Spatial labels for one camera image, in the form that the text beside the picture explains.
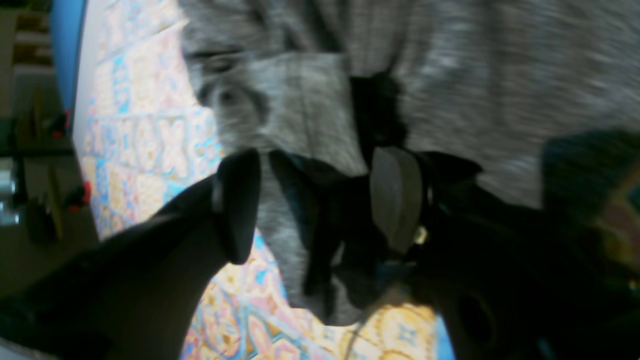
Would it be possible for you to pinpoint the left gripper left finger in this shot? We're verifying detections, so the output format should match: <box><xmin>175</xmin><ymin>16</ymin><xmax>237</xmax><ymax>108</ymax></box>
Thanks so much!
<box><xmin>1</xmin><ymin>149</ymin><xmax>261</xmax><ymax>360</ymax></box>

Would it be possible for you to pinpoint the patterned tablecloth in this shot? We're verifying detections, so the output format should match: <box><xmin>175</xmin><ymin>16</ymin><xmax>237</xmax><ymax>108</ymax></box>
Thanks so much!
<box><xmin>73</xmin><ymin>0</ymin><xmax>454</xmax><ymax>360</ymax></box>

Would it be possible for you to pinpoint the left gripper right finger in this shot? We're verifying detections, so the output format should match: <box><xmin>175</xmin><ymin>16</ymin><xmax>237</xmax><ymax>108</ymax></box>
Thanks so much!
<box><xmin>370</xmin><ymin>146</ymin><xmax>639</xmax><ymax>360</ymax></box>

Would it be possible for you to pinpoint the grey t-shirt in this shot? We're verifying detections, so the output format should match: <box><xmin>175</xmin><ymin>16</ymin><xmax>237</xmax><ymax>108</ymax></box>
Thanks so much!
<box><xmin>180</xmin><ymin>0</ymin><xmax>640</xmax><ymax>326</ymax></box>

